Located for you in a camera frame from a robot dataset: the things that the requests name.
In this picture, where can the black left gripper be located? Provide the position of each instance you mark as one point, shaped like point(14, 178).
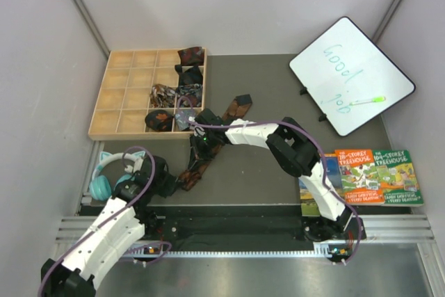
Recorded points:
point(171, 183)

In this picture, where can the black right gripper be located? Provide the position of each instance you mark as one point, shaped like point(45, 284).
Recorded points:
point(197, 152)

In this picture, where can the brown red patterned tie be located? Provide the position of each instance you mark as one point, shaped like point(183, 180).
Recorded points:
point(238, 108)

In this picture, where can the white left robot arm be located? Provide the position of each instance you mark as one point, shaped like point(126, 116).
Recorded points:
point(126, 183)

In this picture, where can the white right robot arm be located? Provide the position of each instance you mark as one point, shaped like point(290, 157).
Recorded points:
point(298, 155)

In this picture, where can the rolled grey blue tie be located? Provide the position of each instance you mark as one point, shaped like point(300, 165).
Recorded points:
point(183, 119)

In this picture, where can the rolled black orange-leaf tie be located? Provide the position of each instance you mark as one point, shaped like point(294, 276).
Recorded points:
point(159, 120)

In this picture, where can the rolled blue patterned tie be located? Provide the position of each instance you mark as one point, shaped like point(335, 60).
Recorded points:
point(190, 95)

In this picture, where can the teal cat-ear headphones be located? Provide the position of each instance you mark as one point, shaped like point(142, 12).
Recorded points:
point(100, 188)

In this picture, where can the rolled multicolour floral tie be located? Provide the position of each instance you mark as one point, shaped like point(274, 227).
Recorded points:
point(162, 96)

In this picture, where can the rolled black navy tie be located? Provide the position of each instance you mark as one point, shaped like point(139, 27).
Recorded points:
point(190, 76)

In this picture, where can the rolled dark red tie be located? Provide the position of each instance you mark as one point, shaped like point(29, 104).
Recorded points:
point(191, 56)

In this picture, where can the wooden compartment tray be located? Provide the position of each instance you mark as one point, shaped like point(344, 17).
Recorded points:
point(124, 95)

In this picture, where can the landscape cover book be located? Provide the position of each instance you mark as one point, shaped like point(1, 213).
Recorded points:
point(307, 202)

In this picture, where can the orange 78-storey treehouse book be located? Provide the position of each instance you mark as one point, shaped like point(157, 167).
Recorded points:
point(359, 177)

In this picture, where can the white dry-erase board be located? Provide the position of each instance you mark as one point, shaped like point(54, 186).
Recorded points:
point(343, 65)

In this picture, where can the green marker pen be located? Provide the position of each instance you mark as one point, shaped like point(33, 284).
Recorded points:
point(368, 101)

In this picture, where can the green 104-storey treehouse book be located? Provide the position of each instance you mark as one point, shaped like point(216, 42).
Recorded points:
point(397, 178)

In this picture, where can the white slotted cable duct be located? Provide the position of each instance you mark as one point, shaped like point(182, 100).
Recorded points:
point(249, 248)

